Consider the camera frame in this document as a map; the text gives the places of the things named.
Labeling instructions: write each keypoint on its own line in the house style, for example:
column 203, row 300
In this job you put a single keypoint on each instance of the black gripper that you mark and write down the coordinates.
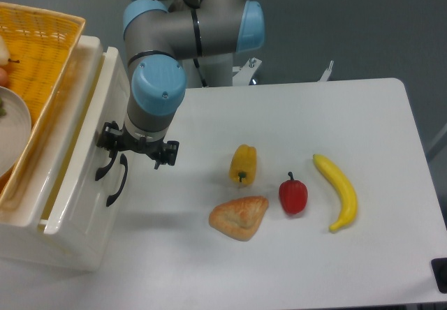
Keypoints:
column 115, row 140

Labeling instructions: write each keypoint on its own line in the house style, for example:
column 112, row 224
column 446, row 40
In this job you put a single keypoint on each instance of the black top drawer handle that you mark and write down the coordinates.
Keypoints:
column 101, row 172

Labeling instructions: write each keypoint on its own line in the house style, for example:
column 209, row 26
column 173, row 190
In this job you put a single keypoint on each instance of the black drawer handle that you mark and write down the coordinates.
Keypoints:
column 101, row 172
column 119, row 174

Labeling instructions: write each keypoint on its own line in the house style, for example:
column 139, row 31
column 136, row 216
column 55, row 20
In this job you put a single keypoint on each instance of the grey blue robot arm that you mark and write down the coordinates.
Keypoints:
column 158, row 35

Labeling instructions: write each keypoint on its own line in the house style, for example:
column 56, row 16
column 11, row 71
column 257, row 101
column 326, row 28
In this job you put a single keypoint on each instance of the white drawer cabinet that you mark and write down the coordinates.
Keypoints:
column 22, row 226

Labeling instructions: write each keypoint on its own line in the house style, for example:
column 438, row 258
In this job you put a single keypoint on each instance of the yellow bell pepper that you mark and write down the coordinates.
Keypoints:
column 243, row 166

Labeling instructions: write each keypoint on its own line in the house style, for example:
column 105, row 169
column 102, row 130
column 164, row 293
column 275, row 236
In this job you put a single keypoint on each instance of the brown pastry bread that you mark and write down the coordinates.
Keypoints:
column 239, row 218

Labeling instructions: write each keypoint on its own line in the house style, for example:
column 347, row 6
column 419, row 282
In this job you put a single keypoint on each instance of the grey plate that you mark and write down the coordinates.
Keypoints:
column 15, row 129

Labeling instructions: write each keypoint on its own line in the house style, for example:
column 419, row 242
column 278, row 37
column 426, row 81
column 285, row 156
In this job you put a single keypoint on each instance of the green grapes on plate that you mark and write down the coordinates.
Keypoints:
column 2, row 109

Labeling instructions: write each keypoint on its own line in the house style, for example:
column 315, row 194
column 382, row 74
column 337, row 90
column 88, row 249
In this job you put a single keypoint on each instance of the yellow woven basket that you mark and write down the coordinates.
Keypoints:
column 41, row 43

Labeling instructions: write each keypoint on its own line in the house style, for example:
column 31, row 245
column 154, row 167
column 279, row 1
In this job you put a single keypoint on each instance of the pink peach in basket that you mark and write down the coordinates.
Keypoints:
column 3, row 77

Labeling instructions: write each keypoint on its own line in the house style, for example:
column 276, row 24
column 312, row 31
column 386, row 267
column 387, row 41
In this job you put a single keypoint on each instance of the white pear in basket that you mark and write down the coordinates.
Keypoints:
column 5, row 56

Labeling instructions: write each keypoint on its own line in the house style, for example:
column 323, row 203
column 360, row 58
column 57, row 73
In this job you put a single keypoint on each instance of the red bell pepper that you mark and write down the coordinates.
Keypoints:
column 293, row 195

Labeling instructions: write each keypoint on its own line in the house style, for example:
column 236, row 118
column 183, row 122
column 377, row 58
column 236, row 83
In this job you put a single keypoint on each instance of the yellow banana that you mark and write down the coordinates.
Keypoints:
column 344, row 189

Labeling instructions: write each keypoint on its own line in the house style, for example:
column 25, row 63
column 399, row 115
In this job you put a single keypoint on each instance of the black device at table corner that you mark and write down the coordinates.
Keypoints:
column 439, row 268

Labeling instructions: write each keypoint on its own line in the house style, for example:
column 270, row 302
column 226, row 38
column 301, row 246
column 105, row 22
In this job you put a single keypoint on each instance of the black bottom drawer handle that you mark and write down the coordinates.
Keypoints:
column 119, row 174

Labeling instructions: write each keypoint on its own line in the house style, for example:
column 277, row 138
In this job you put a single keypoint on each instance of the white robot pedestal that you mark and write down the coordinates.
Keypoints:
column 214, row 71

